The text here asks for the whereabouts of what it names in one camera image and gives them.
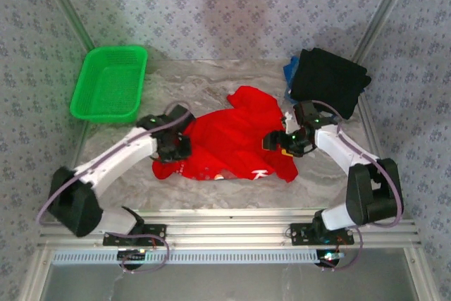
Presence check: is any red printed t-shirt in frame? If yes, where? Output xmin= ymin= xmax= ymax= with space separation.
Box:
xmin=151 ymin=85 xmax=299 ymax=184

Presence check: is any black folded t-shirt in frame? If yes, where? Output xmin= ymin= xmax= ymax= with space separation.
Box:
xmin=289 ymin=47 xmax=373 ymax=121

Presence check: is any blue folded t-shirt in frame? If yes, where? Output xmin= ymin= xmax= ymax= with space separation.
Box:
xmin=283 ymin=55 xmax=302 ymax=103

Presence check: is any green plastic basket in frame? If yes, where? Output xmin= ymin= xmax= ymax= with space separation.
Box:
xmin=69 ymin=45 xmax=149 ymax=125

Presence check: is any black controller board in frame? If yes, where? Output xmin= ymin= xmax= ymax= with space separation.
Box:
xmin=117 ymin=248 xmax=147 ymax=270
xmin=315 ymin=250 xmax=345 ymax=267

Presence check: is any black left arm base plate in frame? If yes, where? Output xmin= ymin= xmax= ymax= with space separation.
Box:
xmin=102 ymin=223 xmax=167 ymax=247

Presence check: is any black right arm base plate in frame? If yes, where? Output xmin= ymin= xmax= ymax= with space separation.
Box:
xmin=290 ymin=222 xmax=355 ymax=247

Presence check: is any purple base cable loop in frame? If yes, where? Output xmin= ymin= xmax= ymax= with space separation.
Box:
xmin=119 ymin=233 xmax=172 ymax=274
xmin=320 ymin=226 xmax=364 ymax=273

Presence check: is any aluminium rail frame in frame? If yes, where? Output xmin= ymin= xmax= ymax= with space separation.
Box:
xmin=37 ymin=209 xmax=422 ymax=249

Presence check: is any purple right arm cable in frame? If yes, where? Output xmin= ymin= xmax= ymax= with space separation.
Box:
xmin=311 ymin=99 xmax=404 ymax=228

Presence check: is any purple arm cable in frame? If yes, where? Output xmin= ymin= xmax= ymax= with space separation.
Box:
xmin=311 ymin=99 xmax=404 ymax=228
xmin=36 ymin=102 xmax=197 ymax=227

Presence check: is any grey slotted cable duct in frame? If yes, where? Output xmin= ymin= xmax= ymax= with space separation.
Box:
xmin=51 ymin=248 xmax=348 ymax=266

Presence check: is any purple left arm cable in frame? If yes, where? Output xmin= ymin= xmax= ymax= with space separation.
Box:
xmin=36 ymin=102 xmax=197 ymax=227

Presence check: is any aluminium corner post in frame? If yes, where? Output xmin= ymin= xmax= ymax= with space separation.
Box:
xmin=35 ymin=0 xmax=96 ymax=56
xmin=352 ymin=0 xmax=420 ymax=64

